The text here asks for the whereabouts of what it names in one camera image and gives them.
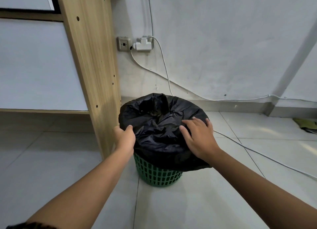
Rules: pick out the black plastic trash bag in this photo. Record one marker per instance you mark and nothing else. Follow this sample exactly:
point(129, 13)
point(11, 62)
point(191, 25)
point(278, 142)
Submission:
point(158, 134)

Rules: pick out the olive green cloth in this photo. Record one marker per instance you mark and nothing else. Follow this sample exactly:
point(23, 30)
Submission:
point(305, 124)

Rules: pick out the white plug adapter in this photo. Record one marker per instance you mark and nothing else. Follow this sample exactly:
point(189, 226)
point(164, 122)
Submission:
point(144, 43)

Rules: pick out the dark patterned sleeve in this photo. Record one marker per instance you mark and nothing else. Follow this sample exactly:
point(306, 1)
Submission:
point(32, 225)

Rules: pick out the wooden furniture frame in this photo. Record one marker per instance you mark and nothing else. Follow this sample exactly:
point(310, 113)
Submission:
point(91, 63)

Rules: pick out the person's left hand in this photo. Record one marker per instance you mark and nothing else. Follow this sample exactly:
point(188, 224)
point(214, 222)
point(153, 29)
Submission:
point(125, 140)

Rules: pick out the large white furniture panel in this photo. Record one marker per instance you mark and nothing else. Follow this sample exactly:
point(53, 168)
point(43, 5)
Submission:
point(37, 63)

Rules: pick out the person's right thumb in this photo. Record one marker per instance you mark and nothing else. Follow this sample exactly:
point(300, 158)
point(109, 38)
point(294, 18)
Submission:
point(185, 134)

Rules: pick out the green plastic waste basket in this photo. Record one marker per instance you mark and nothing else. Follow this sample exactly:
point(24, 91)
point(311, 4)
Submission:
point(156, 174)

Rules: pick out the person's left thumb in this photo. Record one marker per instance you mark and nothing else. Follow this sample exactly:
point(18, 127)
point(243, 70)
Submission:
point(129, 130)

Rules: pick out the grey wall socket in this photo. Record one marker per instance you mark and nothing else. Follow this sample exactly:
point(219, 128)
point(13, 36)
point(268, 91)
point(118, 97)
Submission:
point(123, 43)

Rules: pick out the person's left forearm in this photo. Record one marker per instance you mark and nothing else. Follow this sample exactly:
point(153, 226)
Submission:
point(84, 189)

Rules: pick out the person's right forearm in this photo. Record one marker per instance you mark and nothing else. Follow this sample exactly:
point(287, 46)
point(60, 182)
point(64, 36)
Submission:
point(257, 191)

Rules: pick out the person's right hand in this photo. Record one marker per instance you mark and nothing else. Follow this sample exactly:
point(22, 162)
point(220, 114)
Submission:
point(201, 139)

